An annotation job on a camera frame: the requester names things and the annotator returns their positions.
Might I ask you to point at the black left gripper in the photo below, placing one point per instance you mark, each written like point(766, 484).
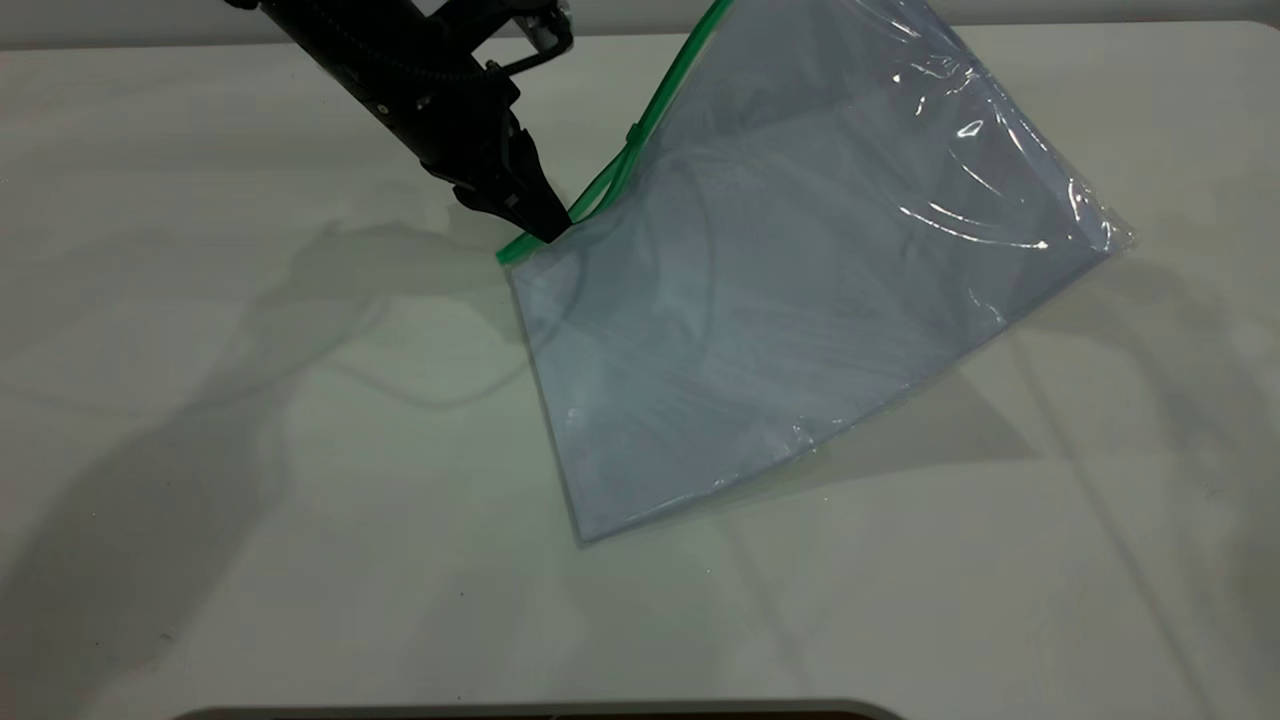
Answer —
point(475, 135)

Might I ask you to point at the clear plastic zipper bag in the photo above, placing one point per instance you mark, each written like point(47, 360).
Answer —
point(800, 280)

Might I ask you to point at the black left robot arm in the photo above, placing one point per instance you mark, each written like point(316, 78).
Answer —
point(340, 40)

